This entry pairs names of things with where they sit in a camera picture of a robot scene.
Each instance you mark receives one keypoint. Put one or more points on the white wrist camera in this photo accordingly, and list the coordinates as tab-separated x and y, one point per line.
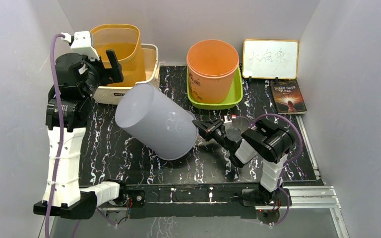
81	43
229	118

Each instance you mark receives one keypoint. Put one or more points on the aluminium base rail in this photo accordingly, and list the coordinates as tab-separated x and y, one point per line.
315	213

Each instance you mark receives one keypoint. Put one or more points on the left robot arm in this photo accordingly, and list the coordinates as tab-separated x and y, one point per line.
69	105

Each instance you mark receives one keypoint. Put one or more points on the dark book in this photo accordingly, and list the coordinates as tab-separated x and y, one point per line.
287	97

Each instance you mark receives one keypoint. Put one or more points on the green plastic tray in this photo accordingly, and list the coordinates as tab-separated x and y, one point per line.
234	96

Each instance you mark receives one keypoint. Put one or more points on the black marbled table mat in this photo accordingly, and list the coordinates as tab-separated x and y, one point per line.
108	152

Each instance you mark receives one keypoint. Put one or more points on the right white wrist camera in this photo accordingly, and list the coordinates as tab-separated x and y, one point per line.
229	118

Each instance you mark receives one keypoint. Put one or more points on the small whiteboard yellow frame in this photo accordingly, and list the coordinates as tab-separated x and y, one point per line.
270	59

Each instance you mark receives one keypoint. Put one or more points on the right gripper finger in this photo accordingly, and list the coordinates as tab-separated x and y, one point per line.
208	126
208	134

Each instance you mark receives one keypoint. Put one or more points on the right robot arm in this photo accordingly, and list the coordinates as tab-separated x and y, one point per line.
266	140

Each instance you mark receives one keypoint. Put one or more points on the grey plastic bucket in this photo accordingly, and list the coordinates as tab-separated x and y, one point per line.
156	121

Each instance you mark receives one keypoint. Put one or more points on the yellow slatted waste basket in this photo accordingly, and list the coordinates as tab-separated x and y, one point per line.
124	39

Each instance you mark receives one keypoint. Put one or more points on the orange plastic bucket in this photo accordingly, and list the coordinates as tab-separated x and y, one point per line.
211	68

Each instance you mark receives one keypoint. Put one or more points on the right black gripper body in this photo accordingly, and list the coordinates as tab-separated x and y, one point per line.
221	134

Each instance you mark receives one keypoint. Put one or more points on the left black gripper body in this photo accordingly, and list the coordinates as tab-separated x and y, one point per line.
97	76

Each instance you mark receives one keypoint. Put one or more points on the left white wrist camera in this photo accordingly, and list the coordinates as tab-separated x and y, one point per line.
81	43

